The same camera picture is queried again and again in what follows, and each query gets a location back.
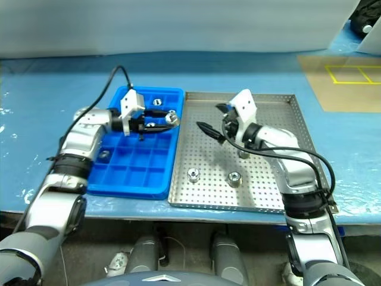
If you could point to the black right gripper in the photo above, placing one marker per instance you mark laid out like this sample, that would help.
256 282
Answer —
230 126

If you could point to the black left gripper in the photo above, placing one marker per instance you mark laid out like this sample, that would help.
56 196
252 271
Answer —
137 123

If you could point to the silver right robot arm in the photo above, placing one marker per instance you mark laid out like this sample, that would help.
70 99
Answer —
297 172

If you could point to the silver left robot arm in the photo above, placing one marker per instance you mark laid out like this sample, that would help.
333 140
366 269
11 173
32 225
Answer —
80 134

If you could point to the perforated steel tray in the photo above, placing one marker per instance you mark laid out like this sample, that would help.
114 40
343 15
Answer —
208 155

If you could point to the blue compartment tray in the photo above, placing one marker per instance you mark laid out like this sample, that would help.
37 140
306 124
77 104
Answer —
134 175

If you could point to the brown cardboard sheet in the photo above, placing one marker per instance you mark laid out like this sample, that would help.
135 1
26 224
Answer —
327 95

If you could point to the dark grey left robot leg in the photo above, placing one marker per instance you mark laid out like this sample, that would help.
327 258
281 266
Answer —
143 253

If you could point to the dark grey robot leg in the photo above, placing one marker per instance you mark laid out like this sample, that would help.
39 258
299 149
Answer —
226 256
143 253

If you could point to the dark grey right robot leg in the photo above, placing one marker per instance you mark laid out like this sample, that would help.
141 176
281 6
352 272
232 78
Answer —
226 256

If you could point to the dark blue robot torso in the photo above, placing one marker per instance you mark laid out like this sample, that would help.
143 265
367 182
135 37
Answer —
160 280

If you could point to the white panel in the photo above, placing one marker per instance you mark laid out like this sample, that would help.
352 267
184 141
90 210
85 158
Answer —
373 41

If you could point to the black bulky object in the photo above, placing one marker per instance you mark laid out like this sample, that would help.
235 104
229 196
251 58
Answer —
361 15

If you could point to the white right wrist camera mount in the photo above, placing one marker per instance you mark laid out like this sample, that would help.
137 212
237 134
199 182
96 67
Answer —
245 104

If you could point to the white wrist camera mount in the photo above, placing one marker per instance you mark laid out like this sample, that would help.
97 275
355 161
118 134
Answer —
131 101
245 104

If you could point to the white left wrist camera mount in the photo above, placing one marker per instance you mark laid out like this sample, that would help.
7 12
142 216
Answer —
131 101

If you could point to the white floor bracket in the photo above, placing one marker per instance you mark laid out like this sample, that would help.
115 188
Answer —
119 263

